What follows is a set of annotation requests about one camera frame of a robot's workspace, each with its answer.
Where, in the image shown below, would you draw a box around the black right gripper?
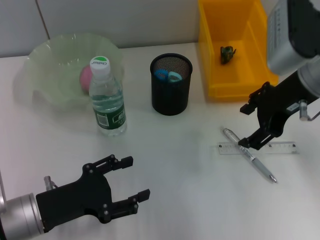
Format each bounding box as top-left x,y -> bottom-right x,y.
237,70 -> 311,151

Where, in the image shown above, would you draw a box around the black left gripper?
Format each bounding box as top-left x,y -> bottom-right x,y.
35,154 -> 151,233

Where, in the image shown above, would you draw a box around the clear plastic ruler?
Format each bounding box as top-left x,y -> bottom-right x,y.
217,141 -> 300,156

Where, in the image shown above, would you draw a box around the silver ballpoint pen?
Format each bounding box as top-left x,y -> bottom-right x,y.
221,127 -> 278,184

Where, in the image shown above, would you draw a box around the clear bottle green label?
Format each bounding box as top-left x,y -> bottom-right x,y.
88,55 -> 128,137

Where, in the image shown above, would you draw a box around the blue teal scissors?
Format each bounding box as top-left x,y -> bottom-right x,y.
153,69 -> 183,84

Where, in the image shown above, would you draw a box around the pink peach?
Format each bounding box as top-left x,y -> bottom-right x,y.
79,65 -> 93,95

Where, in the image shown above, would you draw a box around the black mesh pen holder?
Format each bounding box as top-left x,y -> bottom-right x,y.
149,52 -> 193,116

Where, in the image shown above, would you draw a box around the pale green glass fruit bowl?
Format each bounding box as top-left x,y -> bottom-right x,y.
23,32 -> 125,112

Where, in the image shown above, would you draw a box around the yellow plastic bin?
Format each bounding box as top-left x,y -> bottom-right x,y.
198,0 -> 280,101

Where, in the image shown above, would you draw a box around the left gripper silver plug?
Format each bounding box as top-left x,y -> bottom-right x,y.
43,176 -> 58,191

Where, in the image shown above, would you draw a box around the right gripper cable silver plug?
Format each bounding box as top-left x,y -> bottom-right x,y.
298,99 -> 316,123

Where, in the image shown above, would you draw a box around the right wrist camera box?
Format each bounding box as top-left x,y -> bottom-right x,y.
266,0 -> 320,76

